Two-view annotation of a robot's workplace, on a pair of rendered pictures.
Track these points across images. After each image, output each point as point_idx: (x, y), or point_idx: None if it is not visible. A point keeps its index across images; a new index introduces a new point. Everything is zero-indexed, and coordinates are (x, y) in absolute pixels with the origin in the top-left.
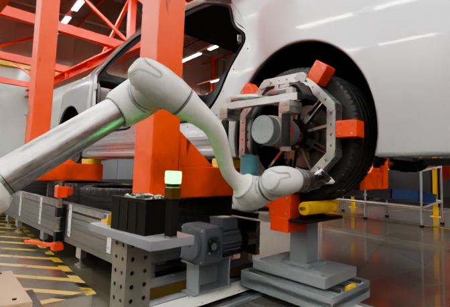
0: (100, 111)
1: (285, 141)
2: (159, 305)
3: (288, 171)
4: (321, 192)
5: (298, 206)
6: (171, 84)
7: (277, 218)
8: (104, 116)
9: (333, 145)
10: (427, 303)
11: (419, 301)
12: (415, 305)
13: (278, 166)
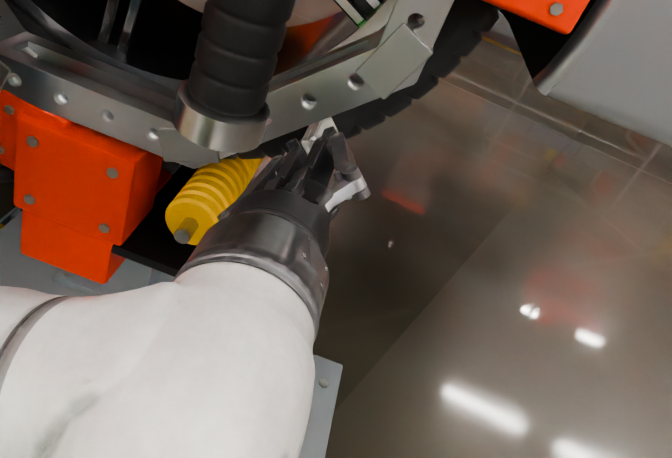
0: None
1: (246, 81)
2: None
3: (281, 452)
4: (265, 148)
5: (156, 178)
6: None
7: (59, 228)
8: None
9: (432, 28)
10: (354, 247)
11: (340, 239)
12: (337, 258)
13: (203, 428)
